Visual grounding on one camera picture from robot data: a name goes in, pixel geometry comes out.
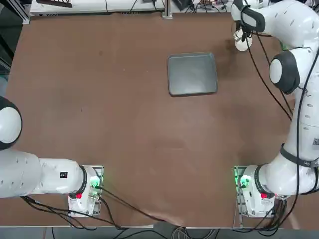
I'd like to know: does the black left base cable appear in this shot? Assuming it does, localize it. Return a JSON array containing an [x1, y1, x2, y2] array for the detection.
[[21, 186, 185, 231]]

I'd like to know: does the clear glass measuring cup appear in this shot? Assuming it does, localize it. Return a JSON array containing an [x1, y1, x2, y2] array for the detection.
[[233, 21, 247, 42]]

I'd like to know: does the black comb-shaped rack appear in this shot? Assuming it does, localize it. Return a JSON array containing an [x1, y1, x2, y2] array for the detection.
[[36, 0, 73, 8]]

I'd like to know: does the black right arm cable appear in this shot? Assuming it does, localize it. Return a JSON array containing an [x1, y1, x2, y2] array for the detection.
[[239, 4, 319, 229]]

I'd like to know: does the aluminium frame post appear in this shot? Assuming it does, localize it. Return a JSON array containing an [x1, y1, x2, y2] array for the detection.
[[162, 0, 173, 18]]

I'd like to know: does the grey-teal plastic tray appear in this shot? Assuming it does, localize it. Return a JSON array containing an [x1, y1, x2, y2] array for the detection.
[[167, 51, 219, 97]]

